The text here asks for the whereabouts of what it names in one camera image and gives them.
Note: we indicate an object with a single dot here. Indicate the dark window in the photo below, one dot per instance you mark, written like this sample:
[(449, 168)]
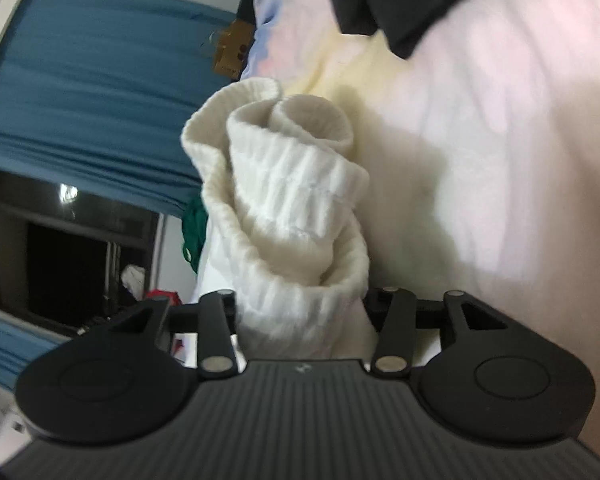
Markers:
[(70, 260)]

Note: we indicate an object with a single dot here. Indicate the white pants with striped trim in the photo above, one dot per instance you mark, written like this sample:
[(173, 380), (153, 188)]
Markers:
[(290, 200)]

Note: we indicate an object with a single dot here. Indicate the pastel rainbow bed sheet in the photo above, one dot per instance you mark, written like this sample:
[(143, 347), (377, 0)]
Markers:
[(480, 160)]

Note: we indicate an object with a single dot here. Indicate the blue curtain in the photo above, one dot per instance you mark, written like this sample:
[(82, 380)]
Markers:
[(10, 350), (95, 90)]

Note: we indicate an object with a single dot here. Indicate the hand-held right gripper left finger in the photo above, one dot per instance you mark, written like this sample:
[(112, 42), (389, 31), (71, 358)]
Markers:
[(219, 322)]

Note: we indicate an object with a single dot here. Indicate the green garment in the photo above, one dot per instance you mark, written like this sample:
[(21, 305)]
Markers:
[(195, 235)]

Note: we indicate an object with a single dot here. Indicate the dark cloth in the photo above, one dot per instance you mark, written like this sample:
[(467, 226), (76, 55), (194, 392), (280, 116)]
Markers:
[(405, 0)]

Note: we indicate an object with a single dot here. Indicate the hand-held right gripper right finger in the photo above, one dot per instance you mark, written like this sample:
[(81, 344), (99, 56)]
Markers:
[(396, 322)]

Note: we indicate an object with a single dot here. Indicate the red garment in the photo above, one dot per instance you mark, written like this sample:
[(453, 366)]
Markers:
[(162, 295)]

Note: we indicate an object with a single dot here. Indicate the white hanging cloth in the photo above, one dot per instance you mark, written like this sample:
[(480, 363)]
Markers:
[(132, 277)]

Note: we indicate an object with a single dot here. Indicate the brown paper bag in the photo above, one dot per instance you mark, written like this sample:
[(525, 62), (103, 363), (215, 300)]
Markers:
[(232, 52)]

